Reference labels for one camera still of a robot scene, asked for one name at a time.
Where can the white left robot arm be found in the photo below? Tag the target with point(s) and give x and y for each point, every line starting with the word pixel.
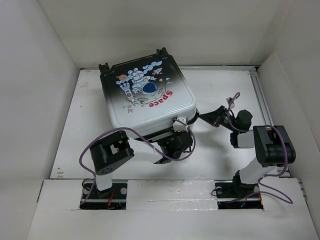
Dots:
pixel 112 150

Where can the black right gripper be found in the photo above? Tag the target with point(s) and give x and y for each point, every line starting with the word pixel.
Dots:
pixel 214 117

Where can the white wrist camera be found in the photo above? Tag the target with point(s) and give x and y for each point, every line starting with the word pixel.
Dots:
pixel 180 124
pixel 230 102

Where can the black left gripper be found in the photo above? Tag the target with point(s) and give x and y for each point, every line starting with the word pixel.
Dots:
pixel 174 133

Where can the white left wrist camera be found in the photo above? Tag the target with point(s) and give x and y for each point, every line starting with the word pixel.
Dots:
pixel 180 124

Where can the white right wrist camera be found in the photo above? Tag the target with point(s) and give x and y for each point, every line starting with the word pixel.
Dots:
pixel 230 102

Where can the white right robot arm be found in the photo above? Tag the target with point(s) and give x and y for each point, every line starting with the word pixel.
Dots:
pixel 272 145

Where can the black suitcase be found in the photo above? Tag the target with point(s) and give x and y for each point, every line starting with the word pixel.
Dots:
pixel 147 93

